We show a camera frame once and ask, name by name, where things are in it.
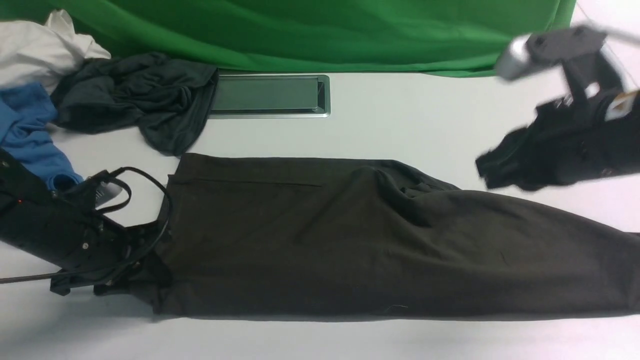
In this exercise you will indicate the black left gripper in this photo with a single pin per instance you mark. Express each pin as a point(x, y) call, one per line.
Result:
point(114, 261)

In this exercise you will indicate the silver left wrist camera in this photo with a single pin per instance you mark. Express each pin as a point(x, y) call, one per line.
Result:
point(102, 190)

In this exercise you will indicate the blue shirt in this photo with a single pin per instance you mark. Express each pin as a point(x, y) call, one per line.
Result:
point(25, 112)

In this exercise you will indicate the table cable grommet plate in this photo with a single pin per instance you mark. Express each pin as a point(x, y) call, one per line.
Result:
point(272, 96)

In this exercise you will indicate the white cloth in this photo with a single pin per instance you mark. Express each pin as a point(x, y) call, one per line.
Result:
point(44, 53)

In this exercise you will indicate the dark teal crumpled shirt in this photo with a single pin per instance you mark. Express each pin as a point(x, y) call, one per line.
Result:
point(168, 99)

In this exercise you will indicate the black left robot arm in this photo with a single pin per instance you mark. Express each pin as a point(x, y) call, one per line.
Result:
point(68, 230)

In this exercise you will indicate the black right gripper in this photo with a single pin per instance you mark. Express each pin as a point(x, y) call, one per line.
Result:
point(567, 144)

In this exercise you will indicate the green backdrop cloth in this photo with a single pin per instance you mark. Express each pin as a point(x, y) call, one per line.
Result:
point(453, 38)

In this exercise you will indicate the dark gray long-sleeved shirt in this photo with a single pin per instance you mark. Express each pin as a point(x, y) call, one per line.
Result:
point(357, 239)

